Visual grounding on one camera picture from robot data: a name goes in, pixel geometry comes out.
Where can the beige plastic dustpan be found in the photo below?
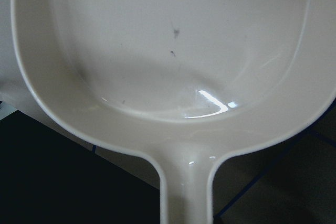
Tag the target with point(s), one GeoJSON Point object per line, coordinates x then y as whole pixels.
{"type": "Point", "coordinates": [183, 84]}

